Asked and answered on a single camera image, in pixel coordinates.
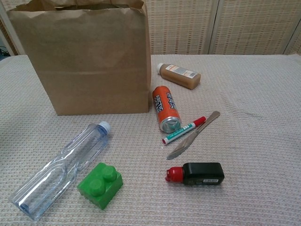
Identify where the green toy brick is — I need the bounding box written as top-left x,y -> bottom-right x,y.
77,162 -> 124,210

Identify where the clear plastic water bottle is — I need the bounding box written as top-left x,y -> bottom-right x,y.
9,121 -> 112,221

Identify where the orange drink can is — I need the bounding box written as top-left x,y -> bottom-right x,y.
152,86 -> 183,134

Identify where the brown juice bottle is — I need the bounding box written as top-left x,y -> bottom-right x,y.
157,63 -> 202,90

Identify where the black bottle with red cap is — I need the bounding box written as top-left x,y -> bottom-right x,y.
165,162 -> 225,186

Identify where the brown paper bag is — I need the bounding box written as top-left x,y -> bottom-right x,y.
6,0 -> 152,116

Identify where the marker pen with red cap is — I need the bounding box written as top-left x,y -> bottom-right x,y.
161,116 -> 207,146

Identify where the metal table knife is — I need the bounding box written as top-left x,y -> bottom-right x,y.
166,111 -> 221,161

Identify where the woven folding screen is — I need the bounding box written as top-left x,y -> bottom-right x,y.
0,0 -> 301,56

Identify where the beige woven tablecloth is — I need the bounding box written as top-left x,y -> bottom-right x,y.
0,54 -> 301,226

